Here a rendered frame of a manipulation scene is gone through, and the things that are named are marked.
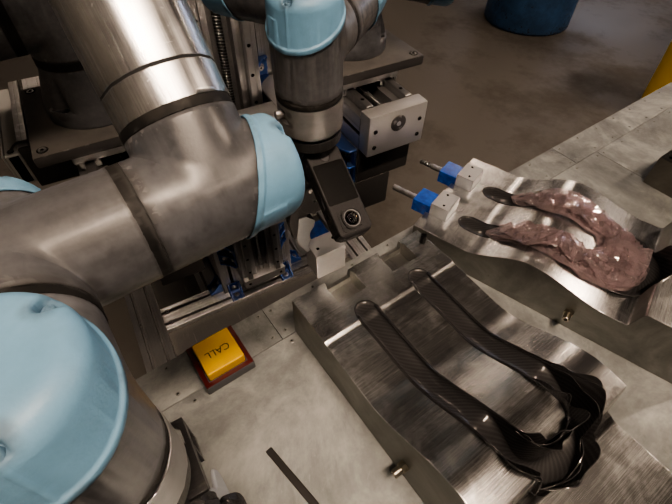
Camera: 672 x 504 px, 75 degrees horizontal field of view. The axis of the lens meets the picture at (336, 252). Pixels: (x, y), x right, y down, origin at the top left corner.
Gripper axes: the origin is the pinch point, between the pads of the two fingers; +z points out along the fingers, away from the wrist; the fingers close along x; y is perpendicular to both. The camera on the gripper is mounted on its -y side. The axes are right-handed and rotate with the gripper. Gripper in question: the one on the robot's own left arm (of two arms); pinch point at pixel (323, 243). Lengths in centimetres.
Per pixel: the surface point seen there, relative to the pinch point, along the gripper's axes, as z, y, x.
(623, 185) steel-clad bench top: 17, -6, -74
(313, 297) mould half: 5.5, -4.6, 4.4
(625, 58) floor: 110, 124, -311
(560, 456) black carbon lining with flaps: 7.0, -39.5, -12.0
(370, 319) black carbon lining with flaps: 6.3, -11.8, -1.5
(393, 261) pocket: 8.9, -3.0, -11.9
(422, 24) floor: 110, 238, -215
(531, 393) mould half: 1.2, -32.4, -11.4
